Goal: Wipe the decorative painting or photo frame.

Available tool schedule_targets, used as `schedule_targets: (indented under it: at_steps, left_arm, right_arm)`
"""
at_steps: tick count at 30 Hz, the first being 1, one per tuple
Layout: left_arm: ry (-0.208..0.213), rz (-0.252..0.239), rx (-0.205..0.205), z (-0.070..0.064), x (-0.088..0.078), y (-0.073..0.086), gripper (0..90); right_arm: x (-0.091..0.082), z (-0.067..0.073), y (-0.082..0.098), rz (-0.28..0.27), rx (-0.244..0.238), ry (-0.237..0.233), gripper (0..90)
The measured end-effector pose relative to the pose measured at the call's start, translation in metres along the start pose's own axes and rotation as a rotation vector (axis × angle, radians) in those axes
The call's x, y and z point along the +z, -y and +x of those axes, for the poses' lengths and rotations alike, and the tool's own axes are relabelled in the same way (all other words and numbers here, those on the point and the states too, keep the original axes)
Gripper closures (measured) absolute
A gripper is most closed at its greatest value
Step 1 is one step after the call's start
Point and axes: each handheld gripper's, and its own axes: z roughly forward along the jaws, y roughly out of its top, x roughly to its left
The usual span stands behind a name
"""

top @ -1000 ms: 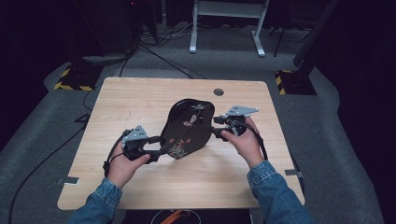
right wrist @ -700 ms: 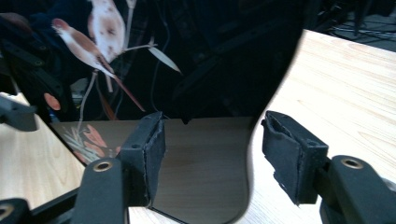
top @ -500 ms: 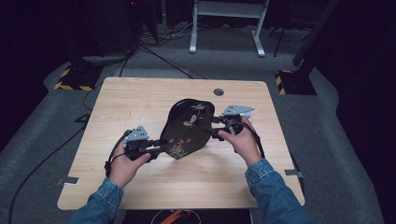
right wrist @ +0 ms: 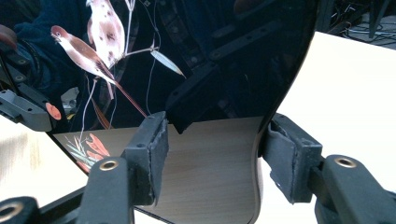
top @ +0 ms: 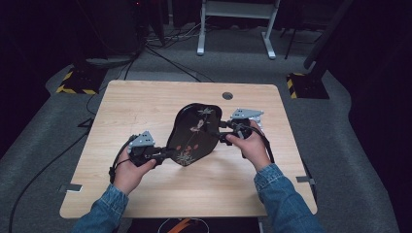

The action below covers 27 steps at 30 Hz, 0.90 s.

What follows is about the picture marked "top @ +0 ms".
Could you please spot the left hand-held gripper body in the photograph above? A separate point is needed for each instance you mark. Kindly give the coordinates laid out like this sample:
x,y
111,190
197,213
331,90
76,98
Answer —
x,y
142,150

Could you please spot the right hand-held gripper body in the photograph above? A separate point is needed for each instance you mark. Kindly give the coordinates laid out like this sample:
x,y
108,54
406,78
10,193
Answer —
x,y
241,126

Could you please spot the black floral lacquer tray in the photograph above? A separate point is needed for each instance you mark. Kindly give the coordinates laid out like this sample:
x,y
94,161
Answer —
x,y
194,136

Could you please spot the person's right hand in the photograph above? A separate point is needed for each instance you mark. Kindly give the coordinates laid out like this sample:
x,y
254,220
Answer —
x,y
254,150

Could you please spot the person's left hand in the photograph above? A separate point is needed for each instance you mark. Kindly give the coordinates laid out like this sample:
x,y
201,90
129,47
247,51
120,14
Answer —
x,y
129,176

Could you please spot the black yellow striped stand base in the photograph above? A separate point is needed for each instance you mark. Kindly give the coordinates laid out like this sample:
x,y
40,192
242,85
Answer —
x,y
82,81
307,85

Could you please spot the grey tape tab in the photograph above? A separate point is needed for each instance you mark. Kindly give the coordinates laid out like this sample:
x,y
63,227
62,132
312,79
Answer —
x,y
71,187
305,179

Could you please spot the black tripod stand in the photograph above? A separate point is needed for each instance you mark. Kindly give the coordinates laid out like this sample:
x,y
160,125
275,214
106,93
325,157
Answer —
x,y
293,40

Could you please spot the grey slanted pole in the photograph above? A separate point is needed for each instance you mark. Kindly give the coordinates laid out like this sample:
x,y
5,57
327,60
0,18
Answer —
x,y
327,35

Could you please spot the white metal stand frame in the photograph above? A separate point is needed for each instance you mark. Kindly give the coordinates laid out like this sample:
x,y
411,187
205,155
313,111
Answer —
x,y
238,9

